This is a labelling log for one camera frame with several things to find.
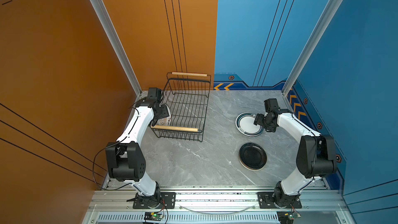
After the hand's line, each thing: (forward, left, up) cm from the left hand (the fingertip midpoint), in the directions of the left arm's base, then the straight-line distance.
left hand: (161, 112), depth 88 cm
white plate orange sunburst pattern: (+2, 0, -12) cm, 13 cm away
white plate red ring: (+2, -52, -15) cm, 54 cm away
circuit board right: (-47, -64, -17) cm, 81 cm away
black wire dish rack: (+27, -12, -13) cm, 33 cm away
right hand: (-1, -59, -8) cm, 59 cm away
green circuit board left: (-47, -2, -17) cm, 50 cm away
